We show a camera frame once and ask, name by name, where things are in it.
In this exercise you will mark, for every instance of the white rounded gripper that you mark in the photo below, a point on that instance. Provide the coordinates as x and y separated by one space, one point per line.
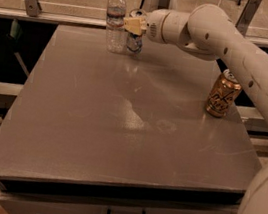
156 26

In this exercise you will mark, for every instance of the silver blue redbull can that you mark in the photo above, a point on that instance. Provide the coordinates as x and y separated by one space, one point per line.
134 42

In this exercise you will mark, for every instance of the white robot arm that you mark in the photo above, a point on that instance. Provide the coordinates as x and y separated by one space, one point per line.
208 33

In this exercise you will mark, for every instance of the clear plastic water bottle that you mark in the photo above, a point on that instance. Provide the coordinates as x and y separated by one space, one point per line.
115 32

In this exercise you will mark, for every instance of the gold soda can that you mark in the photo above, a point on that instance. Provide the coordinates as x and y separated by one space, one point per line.
225 90

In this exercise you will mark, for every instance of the right metal bracket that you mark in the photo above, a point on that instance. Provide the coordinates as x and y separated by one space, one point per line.
249 11

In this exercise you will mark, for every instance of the metal rail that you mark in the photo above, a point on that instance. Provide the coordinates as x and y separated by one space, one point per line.
71 20

